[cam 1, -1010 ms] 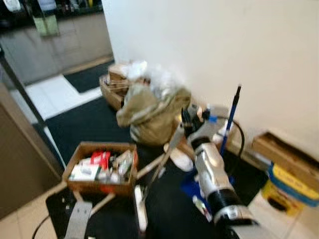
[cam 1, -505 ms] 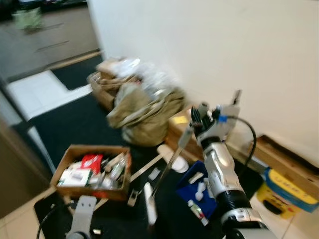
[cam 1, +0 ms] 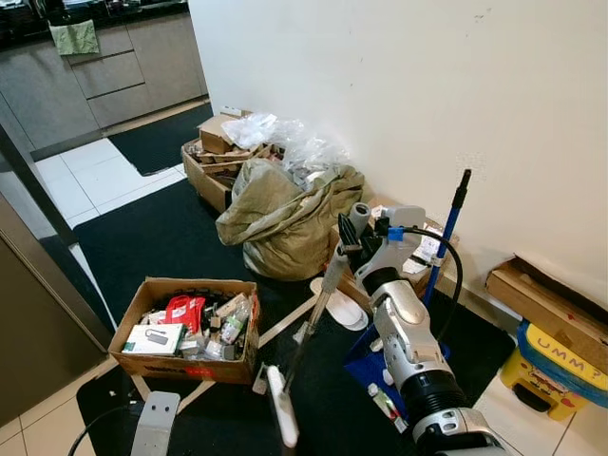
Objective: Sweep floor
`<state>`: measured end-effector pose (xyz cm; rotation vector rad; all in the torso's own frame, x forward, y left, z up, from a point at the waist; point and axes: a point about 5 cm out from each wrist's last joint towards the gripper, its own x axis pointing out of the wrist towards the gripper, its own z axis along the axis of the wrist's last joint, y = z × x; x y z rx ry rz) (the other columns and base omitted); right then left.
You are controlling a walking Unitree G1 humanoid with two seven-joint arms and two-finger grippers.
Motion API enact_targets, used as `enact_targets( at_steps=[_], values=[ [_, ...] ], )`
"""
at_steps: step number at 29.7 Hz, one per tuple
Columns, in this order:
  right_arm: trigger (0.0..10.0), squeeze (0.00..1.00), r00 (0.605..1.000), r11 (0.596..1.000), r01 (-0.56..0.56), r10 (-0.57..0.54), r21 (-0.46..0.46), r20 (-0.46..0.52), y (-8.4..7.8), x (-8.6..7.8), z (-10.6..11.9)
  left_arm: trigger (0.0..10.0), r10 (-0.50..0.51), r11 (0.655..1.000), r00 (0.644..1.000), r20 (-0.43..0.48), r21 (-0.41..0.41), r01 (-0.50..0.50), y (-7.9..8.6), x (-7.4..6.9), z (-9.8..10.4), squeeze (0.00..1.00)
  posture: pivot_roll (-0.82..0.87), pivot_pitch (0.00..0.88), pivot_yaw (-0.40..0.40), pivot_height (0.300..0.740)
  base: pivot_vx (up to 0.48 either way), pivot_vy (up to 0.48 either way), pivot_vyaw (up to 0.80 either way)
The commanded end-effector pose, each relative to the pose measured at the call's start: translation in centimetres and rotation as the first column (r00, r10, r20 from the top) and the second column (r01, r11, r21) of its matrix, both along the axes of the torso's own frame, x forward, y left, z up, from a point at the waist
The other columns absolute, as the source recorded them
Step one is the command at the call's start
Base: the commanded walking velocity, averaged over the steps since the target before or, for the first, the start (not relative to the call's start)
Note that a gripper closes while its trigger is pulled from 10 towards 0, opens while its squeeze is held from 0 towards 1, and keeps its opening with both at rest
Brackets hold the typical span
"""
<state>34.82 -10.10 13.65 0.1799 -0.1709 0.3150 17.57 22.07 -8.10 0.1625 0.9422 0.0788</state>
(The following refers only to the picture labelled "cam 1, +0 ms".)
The large dark carpet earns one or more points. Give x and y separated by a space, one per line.
171 237

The olive woven sack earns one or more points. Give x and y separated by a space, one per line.
285 223

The grey kitchen cabinet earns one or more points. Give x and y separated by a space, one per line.
142 81

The clear plastic bag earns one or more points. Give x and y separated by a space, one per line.
304 147

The cardboard box with labels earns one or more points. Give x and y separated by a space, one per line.
427 252

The open cardboard box of items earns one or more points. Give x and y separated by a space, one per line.
180 366

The dark kitchen floor mat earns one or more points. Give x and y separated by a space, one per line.
161 141

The green hanging towel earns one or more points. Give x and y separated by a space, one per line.
74 38

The red package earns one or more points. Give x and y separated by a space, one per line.
183 313

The small bottle with red label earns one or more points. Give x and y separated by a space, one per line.
386 407

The long open cardboard box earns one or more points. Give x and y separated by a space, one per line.
546 304

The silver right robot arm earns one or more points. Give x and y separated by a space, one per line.
404 328

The cardboard box of scraps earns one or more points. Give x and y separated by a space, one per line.
204 180

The light grey left wrist camera mount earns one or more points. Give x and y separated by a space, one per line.
155 426

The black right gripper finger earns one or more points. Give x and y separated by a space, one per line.
362 245
345 237

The yellow bin with blue rim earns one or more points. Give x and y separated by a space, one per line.
556 375

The grey stainless steel refrigerator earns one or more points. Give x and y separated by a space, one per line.
38 323

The clear plastic water bottle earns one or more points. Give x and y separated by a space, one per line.
236 323

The silver broom with white head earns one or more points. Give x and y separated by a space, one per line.
328 285

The white product box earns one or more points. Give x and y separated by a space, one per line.
152 340

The white slipper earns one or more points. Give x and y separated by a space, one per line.
340 306

